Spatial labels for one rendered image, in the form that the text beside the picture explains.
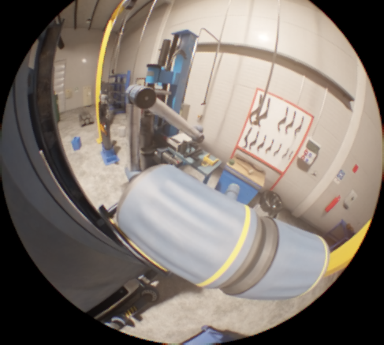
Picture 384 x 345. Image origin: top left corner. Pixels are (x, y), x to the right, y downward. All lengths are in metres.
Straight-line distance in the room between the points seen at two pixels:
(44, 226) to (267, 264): 0.25
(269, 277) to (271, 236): 0.05
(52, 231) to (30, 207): 0.05
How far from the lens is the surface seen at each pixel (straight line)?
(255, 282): 0.16
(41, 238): 0.20
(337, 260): 1.25
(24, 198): 0.15
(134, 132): 1.03
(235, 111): 2.94
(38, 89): 0.71
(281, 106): 2.79
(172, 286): 1.95
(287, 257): 0.17
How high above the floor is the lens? 1.92
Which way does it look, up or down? 31 degrees down
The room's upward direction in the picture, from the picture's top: 14 degrees clockwise
